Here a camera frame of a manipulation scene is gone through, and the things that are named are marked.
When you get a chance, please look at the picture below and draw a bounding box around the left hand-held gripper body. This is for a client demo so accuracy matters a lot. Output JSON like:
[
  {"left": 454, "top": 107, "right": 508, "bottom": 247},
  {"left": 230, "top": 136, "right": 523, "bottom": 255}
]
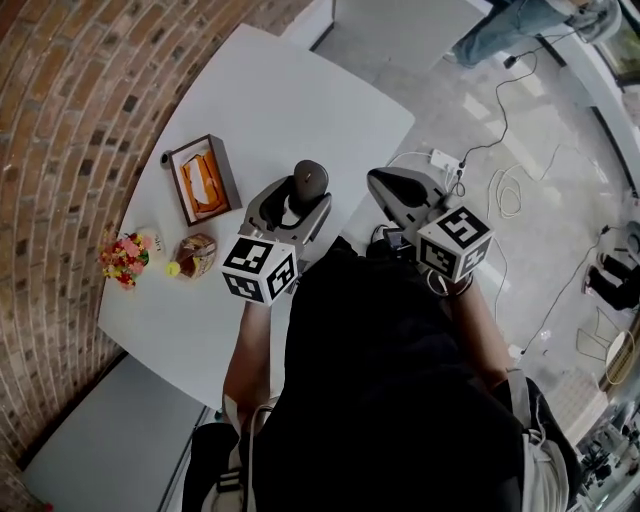
[{"left": 221, "top": 224, "right": 310, "bottom": 306}]

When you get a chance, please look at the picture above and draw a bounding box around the red and yellow flower bunch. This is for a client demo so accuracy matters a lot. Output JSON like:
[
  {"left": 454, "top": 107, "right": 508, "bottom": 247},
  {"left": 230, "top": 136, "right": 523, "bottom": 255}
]
[{"left": 97, "top": 230, "right": 151, "bottom": 291}]

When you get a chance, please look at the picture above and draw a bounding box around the coiled white cable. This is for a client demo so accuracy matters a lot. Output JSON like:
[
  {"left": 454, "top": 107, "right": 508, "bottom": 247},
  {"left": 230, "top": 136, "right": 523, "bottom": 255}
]
[{"left": 487, "top": 162, "right": 524, "bottom": 219}]

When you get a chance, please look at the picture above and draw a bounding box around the black device with screen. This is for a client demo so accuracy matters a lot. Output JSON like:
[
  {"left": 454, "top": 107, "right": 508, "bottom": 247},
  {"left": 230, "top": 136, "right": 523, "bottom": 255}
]
[{"left": 385, "top": 228, "right": 416, "bottom": 251}]

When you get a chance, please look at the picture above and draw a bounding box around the wire frame chair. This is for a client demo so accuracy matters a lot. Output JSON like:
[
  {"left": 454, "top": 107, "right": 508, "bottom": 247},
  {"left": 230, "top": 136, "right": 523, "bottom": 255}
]
[{"left": 574, "top": 307, "right": 621, "bottom": 361}]

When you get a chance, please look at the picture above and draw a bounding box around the thin black charger cable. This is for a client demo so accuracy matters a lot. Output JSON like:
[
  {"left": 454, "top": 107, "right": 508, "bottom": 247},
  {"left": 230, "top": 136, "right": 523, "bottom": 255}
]
[{"left": 519, "top": 227, "right": 611, "bottom": 354}]

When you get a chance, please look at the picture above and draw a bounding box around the gold round stool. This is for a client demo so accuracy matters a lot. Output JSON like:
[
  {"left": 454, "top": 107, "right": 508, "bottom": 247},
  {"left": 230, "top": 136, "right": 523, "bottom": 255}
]
[{"left": 602, "top": 329, "right": 636, "bottom": 386}]

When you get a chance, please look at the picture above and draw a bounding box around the grey computer mouse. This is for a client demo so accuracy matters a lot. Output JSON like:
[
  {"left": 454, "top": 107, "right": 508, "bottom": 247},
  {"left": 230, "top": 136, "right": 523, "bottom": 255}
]
[{"left": 292, "top": 159, "right": 330, "bottom": 206}]

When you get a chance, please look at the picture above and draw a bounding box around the person's right grey bag strap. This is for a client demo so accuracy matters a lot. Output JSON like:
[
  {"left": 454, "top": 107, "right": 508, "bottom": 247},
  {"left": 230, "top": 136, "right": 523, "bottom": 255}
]
[{"left": 504, "top": 369, "right": 571, "bottom": 512}]

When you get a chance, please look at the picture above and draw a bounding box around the black wristband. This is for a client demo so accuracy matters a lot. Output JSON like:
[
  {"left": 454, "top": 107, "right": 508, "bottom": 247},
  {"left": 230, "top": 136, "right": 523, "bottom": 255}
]
[{"left": 439, "top": 277, "right": 475, "bottom": 299}]

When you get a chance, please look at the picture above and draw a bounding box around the long black power cable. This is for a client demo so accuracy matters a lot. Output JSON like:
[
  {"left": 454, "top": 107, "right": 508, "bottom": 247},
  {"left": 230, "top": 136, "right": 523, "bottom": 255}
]
[{"left": 457, "top": 49, "right": 539, "bottom": 169}]

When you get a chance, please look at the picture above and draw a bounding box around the orange tissue pack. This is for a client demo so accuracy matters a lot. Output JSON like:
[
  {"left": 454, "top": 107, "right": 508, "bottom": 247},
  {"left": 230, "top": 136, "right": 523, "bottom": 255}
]
[{"left": 180, "top": 152, "right": 230, "bottom": 218}]

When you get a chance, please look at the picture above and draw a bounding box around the white power strip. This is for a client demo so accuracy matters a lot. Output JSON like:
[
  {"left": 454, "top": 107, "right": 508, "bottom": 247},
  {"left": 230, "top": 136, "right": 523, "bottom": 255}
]
[{"left": 429, "top": 148, "right": 467, "bottom": 179}]

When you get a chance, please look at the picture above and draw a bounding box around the white vase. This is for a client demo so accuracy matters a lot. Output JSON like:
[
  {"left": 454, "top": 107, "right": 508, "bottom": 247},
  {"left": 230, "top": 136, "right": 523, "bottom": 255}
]
[{"left": 134, "top": 227, "right": 167, "bottom": 259}]

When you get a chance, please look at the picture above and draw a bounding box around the grey round chair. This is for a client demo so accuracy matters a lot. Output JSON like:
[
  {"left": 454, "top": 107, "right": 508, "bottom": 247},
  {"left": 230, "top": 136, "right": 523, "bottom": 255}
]
[{"left": 569, "top": 0, "right": 624, "bottom": 44}]

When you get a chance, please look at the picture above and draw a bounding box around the dark brown tissue box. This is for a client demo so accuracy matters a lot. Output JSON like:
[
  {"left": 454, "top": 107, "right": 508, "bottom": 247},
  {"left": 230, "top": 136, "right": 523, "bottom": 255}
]
[{"left": 167, "top": 133, "right": 243, "bottom": 228}]

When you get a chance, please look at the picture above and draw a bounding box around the person's left white bag strap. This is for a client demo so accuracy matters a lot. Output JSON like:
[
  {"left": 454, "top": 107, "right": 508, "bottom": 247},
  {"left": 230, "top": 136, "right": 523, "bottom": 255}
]
[{"left": 212, "top": 409, "right": 261, "bottom": 512}]

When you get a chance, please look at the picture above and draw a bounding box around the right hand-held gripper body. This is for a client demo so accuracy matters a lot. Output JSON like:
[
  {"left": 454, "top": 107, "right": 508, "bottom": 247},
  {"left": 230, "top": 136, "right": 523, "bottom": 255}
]
[{"left": 407, "top": 193, "right": 495, "bottom": 283}]

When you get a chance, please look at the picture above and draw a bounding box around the person's right forearm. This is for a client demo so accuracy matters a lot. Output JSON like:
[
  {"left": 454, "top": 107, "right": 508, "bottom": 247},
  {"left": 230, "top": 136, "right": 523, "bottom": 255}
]
[{"left": 444, "top": 279, "right": 509, "bottom": 391}]

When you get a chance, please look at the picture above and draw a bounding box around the thin white cable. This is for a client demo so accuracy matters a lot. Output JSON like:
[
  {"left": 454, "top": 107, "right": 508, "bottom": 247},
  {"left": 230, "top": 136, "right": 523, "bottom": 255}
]
[{"left": 387, "top": 151, "right": 432, "bottom": 169}]

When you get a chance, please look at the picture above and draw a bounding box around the person's left forearm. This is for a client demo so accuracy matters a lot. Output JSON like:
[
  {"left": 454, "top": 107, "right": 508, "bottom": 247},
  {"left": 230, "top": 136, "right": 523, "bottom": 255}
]
[{"left": 222, "top": 299, "right": 274, "bottom": 421}]

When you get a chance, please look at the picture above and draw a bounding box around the person's black clothing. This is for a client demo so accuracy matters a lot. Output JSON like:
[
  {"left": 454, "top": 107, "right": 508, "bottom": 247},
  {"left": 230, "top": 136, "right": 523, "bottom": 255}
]
[{"left": 182, "top": 234, "right": 584, "bottom": 512}]

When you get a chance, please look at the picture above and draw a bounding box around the pale checked mat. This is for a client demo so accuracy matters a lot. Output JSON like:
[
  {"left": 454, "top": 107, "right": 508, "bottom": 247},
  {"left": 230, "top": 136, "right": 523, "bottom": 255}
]
[{"left": 554, "top": 369, "right": 609, "bottom": 446}]

